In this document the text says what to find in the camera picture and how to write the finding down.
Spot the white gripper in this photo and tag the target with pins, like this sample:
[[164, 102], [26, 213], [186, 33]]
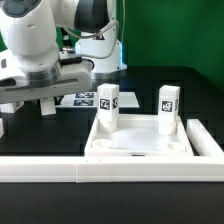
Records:
[[70, 75]]

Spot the white square tabletop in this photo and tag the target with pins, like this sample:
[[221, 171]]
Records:
[[137, 135]]

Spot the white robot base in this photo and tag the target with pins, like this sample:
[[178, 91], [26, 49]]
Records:
[[105, 50]]

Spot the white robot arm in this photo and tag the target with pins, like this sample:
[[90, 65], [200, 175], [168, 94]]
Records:
[[32, 66]]

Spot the white U-shaped obstacle fence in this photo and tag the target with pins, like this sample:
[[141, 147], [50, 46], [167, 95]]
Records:
[[206, 164]]

